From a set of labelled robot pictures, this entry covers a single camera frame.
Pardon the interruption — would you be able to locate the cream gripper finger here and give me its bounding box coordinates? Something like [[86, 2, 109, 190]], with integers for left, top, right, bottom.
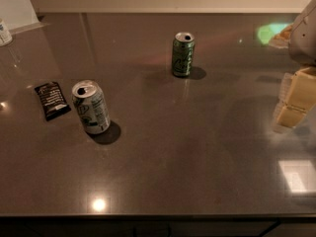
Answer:
[[277, 66, 316, 128], [272, 73, 292, 133]]

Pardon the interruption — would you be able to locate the green soda can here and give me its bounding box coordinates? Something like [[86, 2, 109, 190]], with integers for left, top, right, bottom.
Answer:
[[172, 32, 196, 77]]

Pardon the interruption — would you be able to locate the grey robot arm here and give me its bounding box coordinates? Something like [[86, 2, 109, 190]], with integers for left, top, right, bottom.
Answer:
[[271, 0, 316, 133]]

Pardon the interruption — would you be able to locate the white soda can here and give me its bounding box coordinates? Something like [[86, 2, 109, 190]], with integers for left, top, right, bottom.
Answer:
[[72, 80, 111, 134]]

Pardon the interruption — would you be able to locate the black snack packet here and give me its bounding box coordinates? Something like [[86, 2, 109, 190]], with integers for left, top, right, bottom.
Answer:
[[35, 82, 71, 121]]

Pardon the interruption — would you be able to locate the white bottle at left edge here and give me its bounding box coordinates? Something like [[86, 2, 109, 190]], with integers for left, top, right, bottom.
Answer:
[[0, 18, 13, 46]]

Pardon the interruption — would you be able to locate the white board leaning on wall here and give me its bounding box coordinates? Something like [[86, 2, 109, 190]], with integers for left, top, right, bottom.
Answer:
[[0, 0, 47, 35]]

